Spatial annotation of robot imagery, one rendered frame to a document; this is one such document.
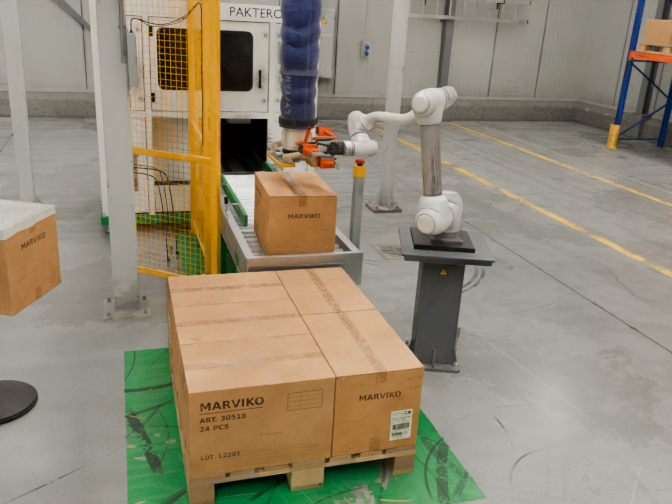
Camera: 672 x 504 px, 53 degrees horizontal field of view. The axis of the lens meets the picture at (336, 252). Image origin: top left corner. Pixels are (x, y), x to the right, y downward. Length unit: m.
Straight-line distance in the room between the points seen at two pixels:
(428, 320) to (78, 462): 1.97
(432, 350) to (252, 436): 1.51
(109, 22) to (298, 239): 1.64
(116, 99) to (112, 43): 0.32
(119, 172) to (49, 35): 8.17
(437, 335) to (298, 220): 1.05
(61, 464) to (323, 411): 1.21
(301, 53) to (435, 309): 1.63
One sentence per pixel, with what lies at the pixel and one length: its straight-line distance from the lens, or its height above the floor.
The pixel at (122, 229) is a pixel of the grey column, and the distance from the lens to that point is 4.45.
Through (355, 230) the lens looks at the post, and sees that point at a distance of 4.57.
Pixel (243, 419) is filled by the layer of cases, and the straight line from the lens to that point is 2.80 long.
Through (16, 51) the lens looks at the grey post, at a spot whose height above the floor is 1.49.
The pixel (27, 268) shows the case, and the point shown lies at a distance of 3.31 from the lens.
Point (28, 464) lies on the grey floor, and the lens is 3.39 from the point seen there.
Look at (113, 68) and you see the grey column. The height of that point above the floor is 1.57.
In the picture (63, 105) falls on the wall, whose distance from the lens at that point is 12.35.
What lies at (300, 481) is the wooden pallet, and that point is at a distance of 3.05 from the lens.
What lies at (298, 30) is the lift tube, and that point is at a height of 1.84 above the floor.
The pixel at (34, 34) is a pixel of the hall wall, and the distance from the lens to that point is 12.41.
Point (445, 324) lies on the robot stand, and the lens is 3.94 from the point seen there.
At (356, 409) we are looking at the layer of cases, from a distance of 2.92.
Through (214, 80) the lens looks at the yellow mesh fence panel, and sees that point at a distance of 4.35.
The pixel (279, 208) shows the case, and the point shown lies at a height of 0.88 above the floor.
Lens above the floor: 1.96
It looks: 20 degrees down
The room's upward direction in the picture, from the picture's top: 3 degrees clockwise
